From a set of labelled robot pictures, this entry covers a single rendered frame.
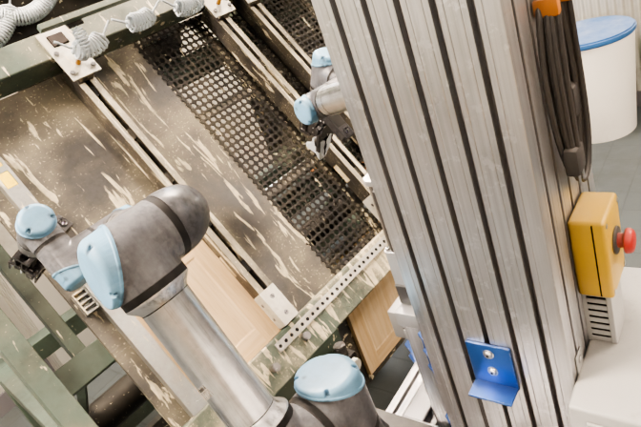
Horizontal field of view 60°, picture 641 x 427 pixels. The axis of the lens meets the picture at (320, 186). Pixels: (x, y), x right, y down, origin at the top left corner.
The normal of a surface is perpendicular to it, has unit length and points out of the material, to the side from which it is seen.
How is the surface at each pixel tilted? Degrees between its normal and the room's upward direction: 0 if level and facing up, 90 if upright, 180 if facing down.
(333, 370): 7
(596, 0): 90
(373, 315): 90
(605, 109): 93
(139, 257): 68
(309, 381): 8
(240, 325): 56
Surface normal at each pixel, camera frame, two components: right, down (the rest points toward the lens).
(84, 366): 0.41, -0.42
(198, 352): 0.17, 0.00
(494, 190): -0.55, 0.51
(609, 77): 0.04, 0.47
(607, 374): -0.32, -0.86
